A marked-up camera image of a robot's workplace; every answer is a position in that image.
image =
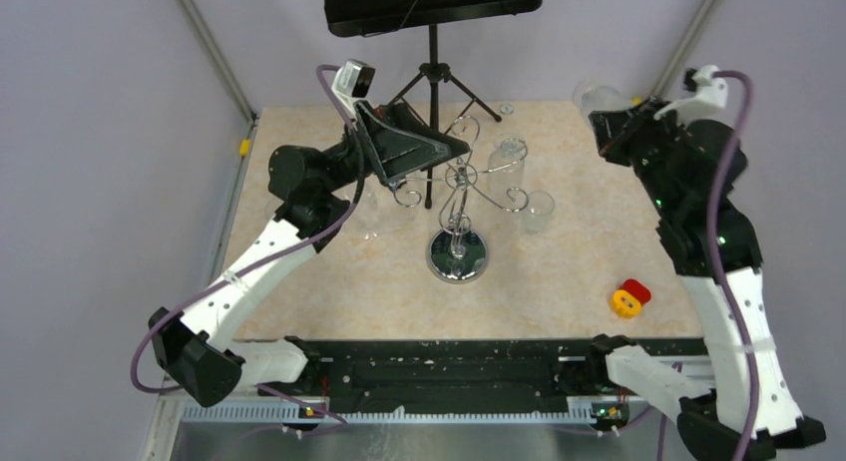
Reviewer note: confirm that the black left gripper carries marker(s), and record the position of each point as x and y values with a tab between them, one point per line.
398	144

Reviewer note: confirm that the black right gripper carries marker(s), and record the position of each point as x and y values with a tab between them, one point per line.
615	129

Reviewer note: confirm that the ribbed wine glass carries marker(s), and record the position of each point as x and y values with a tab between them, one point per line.
594	96
537	215
507	160

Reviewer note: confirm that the clear wine glass back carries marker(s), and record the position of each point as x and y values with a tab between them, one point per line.
366	222

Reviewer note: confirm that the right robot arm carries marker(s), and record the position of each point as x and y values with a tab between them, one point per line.
687	170

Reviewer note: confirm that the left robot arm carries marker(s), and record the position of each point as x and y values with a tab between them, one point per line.
194	343

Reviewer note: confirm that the chrome wine glass rack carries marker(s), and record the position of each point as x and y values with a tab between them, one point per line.
457	253

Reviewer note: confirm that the black music stand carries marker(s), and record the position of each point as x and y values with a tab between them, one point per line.
371	18

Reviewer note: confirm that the yellow red toy block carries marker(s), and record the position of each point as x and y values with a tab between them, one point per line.
629	298

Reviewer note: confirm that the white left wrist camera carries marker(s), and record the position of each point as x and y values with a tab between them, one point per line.
352	82

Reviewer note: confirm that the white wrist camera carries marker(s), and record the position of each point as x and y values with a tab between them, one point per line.
708	96
352	82

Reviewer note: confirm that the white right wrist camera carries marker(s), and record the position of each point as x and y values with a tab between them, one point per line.
708	96

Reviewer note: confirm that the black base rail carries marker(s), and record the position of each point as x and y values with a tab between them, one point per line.
347	383

